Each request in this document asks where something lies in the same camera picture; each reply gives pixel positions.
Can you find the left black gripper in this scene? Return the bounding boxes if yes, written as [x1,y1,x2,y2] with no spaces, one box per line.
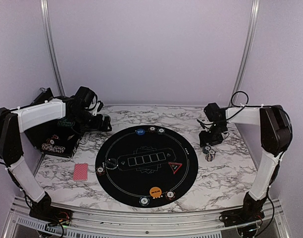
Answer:
[70,109,111,132]

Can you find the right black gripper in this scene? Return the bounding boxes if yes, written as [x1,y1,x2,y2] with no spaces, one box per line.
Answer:
[199,123,227,148]

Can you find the green poker chip stack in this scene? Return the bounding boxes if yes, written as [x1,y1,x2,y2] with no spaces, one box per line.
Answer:
[202,146,211,154]

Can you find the blue small blind button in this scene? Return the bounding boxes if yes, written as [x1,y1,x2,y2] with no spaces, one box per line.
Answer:
[135,128,146,135]

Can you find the red chip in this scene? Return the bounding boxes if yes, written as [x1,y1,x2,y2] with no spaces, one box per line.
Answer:
[149,126,156,132]
[165,191,175,201]
[96,167,105,176]

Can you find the red black triangle all-in marker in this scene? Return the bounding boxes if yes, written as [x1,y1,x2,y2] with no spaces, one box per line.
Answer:
[168,162,183,174]

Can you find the orange big blind button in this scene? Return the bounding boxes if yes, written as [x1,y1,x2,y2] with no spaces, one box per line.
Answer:
[150,186,162,199]

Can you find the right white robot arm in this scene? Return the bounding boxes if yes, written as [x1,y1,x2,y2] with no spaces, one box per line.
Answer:
[199,103,293,222]

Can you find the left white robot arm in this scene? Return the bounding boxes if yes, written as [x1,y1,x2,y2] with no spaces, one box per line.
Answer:
[0,95,112,221]

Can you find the clear round dealer button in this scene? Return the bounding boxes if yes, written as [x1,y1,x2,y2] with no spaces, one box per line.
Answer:
[105,158,118,170]

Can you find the black poker chip case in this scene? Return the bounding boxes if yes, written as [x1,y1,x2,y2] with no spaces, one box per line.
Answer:
[24,87,84,159]

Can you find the red playing card deck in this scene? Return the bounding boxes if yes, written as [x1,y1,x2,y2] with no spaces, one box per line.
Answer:
[73,163,88,181]

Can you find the round black poker mat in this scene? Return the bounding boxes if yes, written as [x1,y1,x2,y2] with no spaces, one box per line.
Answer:
[95,125,199,208]

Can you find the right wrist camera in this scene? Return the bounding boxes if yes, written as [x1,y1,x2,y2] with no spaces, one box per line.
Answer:
[203,103,221,122]

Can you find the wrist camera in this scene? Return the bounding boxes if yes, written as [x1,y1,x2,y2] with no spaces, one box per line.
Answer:
[75,86,103,116]
[203,103,221,122]

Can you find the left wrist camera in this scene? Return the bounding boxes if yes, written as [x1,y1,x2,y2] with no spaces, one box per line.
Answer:
[75,86,103,116]

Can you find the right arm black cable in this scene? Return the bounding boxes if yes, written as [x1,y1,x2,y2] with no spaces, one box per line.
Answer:
[227,91,295,159]

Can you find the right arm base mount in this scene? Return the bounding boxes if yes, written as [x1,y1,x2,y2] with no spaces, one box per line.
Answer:
[219,208,265,227]

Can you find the front aluminium rail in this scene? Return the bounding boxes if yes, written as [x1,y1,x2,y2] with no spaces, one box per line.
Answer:
[1,197,291,238]

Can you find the right aluminium frame post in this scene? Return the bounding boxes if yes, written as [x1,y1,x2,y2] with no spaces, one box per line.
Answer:
[231,0,260,95]

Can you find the aluminium frame post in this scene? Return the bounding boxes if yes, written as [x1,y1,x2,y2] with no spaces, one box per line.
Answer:
[231,0,260,95]
[40,0,65,96]

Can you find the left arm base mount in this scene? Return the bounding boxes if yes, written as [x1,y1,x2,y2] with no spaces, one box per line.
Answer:
[29,207,73,226]

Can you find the left aluminium frame post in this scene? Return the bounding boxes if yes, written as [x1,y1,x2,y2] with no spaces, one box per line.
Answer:
[40,0,65,96]

